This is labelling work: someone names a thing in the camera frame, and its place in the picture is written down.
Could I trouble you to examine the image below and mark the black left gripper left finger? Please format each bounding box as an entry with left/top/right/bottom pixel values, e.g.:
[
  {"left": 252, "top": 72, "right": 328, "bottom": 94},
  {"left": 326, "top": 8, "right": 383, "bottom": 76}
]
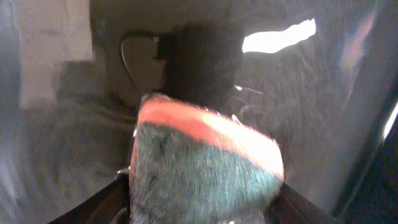
[{"left": 49, "top": 174, "right": 129, "bottom": 224}]

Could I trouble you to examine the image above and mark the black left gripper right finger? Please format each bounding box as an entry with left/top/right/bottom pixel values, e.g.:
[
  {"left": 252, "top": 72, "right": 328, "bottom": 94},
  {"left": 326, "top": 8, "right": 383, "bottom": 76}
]
[{"left": 264, "top": 184, "right": 341, "bottom": 224}]

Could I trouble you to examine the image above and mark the orange and green sponge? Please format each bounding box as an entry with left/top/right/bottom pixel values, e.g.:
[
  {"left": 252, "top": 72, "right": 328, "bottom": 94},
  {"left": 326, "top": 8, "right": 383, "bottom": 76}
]
[{"left": 129, "top": 94, "right": 285, "bottom": 223}]

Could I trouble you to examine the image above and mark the black rectangular plastic tray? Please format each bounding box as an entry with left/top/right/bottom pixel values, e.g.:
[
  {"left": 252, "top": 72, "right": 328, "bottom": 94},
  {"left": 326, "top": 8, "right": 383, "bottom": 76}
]
[{"left": 1, "top": 1, "right": 397, "bottom": 223}]

